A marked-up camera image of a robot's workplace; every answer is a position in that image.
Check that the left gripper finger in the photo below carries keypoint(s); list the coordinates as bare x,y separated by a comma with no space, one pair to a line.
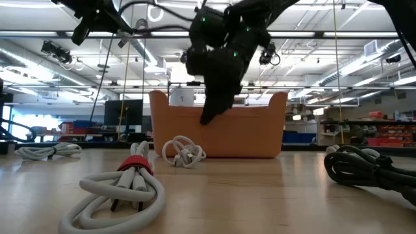
125,38
80,29

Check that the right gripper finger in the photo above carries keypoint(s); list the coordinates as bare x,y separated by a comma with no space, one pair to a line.
226,103
210,110

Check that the orange plastic bin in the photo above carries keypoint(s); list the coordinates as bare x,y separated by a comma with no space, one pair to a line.
247,136

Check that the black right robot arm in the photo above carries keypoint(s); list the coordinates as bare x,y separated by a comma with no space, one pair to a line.
250,13

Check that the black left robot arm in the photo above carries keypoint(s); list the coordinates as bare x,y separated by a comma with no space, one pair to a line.
1,86

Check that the black monitor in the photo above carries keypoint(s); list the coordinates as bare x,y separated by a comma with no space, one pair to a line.
123,112

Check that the blue storage bins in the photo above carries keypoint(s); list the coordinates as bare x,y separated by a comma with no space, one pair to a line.
299,137

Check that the blue storage box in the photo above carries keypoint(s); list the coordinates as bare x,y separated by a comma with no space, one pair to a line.
86,124

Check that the red storage box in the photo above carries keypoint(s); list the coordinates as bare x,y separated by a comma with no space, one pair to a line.
68,127

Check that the black storage shelf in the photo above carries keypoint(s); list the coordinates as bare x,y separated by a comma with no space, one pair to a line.
357,123

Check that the white ceiling vent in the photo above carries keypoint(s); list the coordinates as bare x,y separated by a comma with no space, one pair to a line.
371,48

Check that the small red container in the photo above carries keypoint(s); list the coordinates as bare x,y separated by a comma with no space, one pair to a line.
376,114

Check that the red plastic bin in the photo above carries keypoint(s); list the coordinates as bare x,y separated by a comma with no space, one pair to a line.
385,142

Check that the black ceiling device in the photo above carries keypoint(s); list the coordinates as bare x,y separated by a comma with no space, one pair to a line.
393,59

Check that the black ceiling camera rig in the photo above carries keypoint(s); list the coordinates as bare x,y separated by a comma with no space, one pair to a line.
57,52

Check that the round black ceiling camera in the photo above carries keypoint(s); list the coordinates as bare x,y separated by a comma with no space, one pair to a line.
182,57

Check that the thin black horizontal rail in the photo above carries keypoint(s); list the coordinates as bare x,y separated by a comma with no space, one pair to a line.
308,87

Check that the black overhead frame beam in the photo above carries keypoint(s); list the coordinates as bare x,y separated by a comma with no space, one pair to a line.
320,33

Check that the black aluminium table frame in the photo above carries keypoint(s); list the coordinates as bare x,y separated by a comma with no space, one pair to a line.
104,147

